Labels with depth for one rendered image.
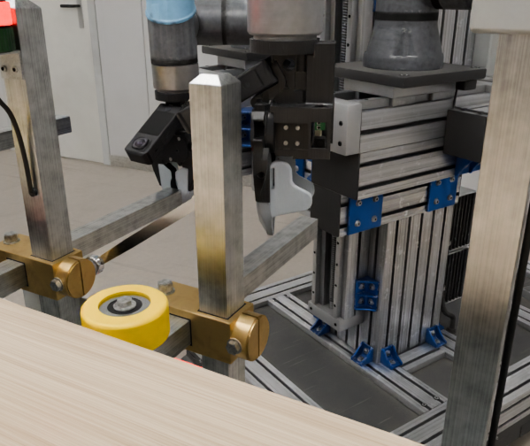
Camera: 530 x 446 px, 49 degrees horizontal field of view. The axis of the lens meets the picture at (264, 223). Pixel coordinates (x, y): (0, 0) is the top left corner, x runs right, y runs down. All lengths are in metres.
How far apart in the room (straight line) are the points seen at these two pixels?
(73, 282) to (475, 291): 0.47
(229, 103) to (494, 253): 0.26
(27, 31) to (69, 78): 3.75
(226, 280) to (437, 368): 1.19
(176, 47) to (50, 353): 0.56
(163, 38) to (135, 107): 3.17
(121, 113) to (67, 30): 0.66
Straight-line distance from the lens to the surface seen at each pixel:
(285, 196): 0.63
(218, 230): 0.57
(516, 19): 0.43
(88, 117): 4.41
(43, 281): 0.78
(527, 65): 0.45
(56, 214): 0.75
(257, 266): 0.75
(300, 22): 0.58
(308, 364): 1.68
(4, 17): 0.67
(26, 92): 0.70
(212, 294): 0.61
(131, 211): 0.93
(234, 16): 1.04
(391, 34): 1.14
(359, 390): 1.60
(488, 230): 0.48
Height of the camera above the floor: 1.18
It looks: 22 degrees down
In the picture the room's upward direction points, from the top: straight up
